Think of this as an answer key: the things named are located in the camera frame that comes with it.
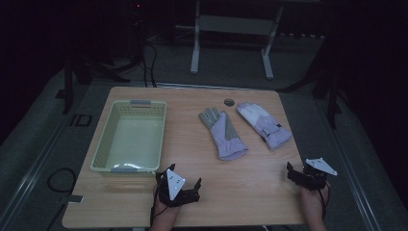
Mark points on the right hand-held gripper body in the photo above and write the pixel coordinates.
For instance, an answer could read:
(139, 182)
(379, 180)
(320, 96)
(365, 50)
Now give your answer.
(312, 179)

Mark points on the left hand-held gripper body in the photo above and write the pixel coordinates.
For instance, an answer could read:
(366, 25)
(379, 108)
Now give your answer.
(174, 186)

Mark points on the pale green plastic basket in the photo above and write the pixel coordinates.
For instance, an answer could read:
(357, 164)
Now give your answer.
(134, 141)

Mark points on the lilac glove with white back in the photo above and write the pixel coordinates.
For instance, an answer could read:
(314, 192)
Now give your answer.
(266, 125)

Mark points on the lilac glove with grey palm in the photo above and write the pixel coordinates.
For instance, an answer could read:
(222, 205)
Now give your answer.
(224, 134)

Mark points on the person's right hand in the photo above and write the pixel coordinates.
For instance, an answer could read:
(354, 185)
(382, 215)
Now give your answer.
(312, 202)

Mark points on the person's left hand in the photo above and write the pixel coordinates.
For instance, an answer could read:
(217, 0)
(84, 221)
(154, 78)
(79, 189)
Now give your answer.
(165, 213)

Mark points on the black tripod stand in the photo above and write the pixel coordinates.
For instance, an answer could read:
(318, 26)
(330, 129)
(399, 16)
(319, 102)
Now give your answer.
(332, 93)
(68, 86)

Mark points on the grey round table grommet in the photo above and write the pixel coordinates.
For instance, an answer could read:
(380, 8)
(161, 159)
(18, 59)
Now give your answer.
(229, 102)

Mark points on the grey tape strip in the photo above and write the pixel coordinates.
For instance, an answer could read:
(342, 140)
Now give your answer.
(74, 199)

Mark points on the metal floor rail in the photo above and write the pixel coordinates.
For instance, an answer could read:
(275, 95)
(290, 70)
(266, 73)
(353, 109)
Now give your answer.
(349, 173)
(29, 179)

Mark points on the white metal stand frame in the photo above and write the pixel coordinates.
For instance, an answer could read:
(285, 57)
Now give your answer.
(234, 24)

